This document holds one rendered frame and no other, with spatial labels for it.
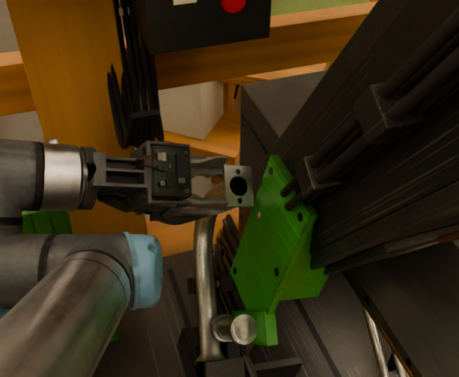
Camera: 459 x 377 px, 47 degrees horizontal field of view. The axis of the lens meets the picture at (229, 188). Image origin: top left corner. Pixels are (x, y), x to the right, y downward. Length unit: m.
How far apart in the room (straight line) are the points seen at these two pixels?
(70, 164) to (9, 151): 0.06
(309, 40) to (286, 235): 0.50
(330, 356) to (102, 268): 0.53
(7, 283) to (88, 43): 0.40
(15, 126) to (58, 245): 2.72
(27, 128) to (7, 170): 2.63
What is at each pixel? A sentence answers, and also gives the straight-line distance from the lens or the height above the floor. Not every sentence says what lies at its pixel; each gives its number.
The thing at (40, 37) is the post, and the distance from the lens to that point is 0.80.
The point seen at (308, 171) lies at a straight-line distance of 0.50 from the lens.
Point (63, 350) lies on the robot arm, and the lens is 0.35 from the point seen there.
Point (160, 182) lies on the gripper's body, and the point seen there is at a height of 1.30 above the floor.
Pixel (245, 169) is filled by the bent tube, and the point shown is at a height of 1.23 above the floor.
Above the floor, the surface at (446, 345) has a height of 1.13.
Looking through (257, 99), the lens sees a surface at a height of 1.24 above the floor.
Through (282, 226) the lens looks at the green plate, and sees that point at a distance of 0.63.
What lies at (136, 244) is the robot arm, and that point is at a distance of 0.52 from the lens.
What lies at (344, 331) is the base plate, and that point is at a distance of 0.94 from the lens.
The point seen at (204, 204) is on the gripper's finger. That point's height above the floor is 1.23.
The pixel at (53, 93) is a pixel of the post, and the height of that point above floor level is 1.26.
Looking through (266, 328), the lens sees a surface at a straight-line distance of 0.68.
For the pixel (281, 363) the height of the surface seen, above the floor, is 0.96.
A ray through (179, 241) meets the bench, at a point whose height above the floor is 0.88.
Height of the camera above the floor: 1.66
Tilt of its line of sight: 41 degrees down
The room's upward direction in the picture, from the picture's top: straight up
